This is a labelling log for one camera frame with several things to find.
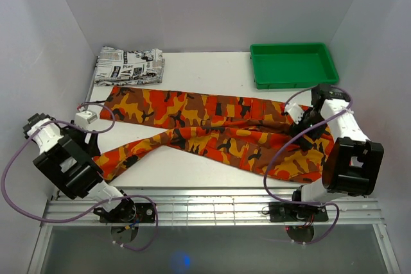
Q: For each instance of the orange camouflage trousers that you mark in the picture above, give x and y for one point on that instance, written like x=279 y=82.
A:
x=251 y=134

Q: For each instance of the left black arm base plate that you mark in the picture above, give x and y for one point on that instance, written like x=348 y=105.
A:
x=142 y=212

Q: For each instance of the green plastic tray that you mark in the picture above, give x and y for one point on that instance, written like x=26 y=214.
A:
x=292 y=65

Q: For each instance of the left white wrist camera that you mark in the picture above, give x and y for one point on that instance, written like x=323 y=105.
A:
x=84 y=118

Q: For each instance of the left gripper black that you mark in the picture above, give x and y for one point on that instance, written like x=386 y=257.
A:
x=91 y=148

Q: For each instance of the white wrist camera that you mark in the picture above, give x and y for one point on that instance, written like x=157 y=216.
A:
x=294 y=111
x=84 y=118

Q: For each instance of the folded newspaper print trousers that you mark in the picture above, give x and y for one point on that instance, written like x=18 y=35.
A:
x=128 y=68

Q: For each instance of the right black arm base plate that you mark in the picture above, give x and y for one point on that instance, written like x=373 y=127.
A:
x=287 y=212

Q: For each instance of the aluminium rail frame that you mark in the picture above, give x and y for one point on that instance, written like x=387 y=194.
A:
x=189 y=190

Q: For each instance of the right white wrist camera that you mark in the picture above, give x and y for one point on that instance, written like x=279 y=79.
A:
x=294 y=111

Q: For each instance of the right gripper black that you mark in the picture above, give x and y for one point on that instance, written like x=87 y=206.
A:
x=297 y=129

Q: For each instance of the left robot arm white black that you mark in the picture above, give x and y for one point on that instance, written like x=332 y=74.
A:
x=66 y=159

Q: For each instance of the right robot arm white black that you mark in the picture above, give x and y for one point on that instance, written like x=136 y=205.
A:
x=353 y=164

